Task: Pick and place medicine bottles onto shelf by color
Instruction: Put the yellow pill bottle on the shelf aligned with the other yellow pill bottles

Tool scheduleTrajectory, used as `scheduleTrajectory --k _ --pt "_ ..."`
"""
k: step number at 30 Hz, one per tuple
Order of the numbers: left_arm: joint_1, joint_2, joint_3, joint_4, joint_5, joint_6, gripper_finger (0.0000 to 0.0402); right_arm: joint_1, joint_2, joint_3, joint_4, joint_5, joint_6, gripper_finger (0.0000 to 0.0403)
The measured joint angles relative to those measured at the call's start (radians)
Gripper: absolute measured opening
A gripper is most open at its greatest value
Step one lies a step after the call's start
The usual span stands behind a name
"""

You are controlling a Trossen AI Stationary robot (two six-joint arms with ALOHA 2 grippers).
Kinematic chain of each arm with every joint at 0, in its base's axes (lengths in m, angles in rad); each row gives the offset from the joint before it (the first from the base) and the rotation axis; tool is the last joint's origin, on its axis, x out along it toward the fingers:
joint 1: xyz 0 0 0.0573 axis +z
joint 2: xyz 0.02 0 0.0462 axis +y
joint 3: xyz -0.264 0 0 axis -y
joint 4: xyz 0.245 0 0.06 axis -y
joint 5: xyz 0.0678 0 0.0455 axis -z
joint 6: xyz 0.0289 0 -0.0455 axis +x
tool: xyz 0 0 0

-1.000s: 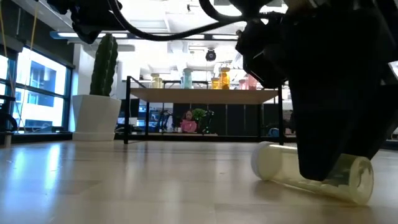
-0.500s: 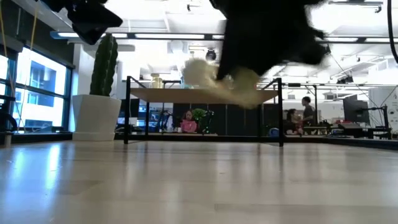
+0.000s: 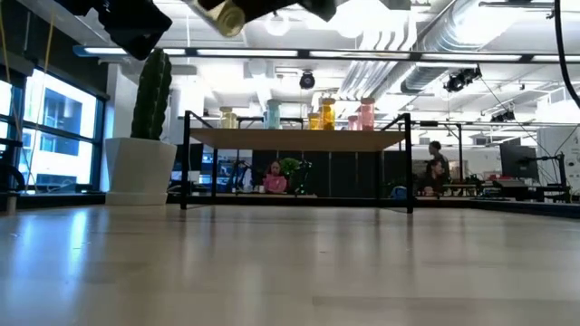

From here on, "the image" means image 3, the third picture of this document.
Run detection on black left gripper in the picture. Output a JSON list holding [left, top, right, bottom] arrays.
[[53, 0, 299, 62]]

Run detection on long linear ceiling light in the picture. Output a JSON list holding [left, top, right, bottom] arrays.
[[72, 43, 580, 63]]

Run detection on light wooden table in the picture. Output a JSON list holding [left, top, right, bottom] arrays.
[[179, 110, 416, 215]]

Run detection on green cactus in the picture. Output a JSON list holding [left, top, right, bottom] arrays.
[[130, 47, 173, 141]]

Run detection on green leafy plant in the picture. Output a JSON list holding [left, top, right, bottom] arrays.
[[279, 157, 314, 196]]

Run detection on black partition panels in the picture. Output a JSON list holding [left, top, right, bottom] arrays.
[[251, 150, 411, 199]]

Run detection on person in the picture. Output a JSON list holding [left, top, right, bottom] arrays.
[[262, 158, 289, 196], [427, 139, 452, 182], [419, 158, 448, 197]]

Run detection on white hexagonal plant pot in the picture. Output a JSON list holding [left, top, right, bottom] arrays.
[[103, 137, 179, 207]]

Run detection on black computer monitor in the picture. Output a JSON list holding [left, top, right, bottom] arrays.
[[499, 144, 538, 180]]

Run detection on white ring ceiling fixture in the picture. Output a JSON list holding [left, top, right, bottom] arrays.
[[265, 12, 291, 37]]

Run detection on black round ceiling camera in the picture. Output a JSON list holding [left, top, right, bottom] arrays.
[[298, 71, 317, 91]]

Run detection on silver ventilation duct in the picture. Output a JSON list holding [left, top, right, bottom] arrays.
[[398, 0, 499, 96]]

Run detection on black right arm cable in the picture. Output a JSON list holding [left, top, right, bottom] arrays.
[[553, 0, 580, 110]]

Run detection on black aluminium extrusion frame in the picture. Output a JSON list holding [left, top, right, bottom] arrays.
[[0, 192, 580, 221]]

